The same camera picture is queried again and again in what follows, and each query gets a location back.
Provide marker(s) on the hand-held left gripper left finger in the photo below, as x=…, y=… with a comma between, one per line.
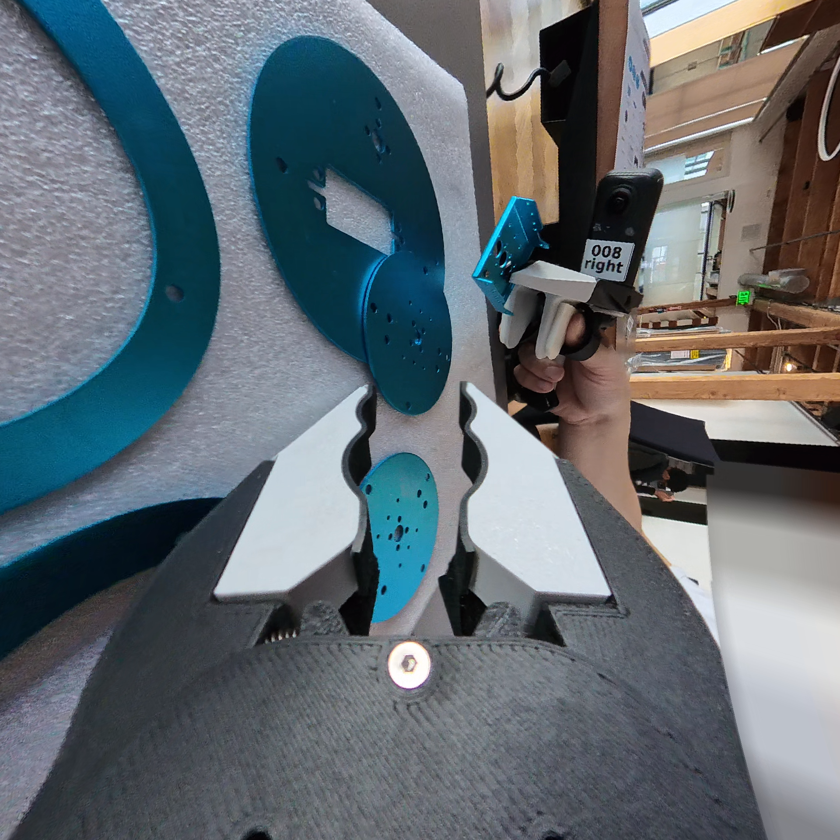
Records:
x=302, y=525

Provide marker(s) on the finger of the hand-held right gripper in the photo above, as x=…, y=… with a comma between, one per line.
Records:
x=551, y=271
x=558, y=289

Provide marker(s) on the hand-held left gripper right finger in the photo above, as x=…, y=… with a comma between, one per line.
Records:
x=525, y=525

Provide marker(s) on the blue square metal bracket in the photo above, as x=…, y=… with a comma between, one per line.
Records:
x=508, y=236

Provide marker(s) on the small blue perforated disc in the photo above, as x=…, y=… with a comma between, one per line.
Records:
x=394, y=590
x=433, y=374

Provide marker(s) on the person's right forearm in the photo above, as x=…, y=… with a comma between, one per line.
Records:
x=590, y=459

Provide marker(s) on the person's right hand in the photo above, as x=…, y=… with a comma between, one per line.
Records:
x=590, y=387

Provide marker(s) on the white printed poster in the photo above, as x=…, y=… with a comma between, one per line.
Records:
x=635, y=98

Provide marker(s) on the white foam sheet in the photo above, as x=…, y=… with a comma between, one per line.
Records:
x=229, y=407

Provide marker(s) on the white table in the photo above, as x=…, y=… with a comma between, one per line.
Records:
x=754, y=420

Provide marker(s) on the large blue disc rectangular cutout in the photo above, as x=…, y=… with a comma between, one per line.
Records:
x=295, y=131

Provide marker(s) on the silver ventilation duct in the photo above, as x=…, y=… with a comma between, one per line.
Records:
x=781, y=283

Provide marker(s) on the black desk frame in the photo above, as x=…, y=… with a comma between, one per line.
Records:
x=581, y=39

